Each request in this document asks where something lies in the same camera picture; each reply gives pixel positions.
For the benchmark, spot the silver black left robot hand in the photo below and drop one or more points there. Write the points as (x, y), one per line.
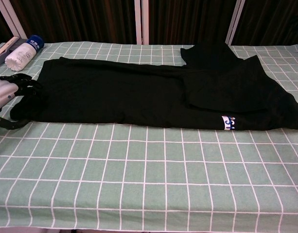
(4, 92)

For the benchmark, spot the white bottle blue cap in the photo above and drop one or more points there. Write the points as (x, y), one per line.
(21, 57)

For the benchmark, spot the white frame post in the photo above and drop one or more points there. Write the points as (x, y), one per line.
(141, 21)
(13, 19)
(235, 21)

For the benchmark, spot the green checked tablecloth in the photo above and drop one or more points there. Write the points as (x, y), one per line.
(148, 174)

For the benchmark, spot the black t-shirt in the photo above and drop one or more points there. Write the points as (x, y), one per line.
(139, 97)

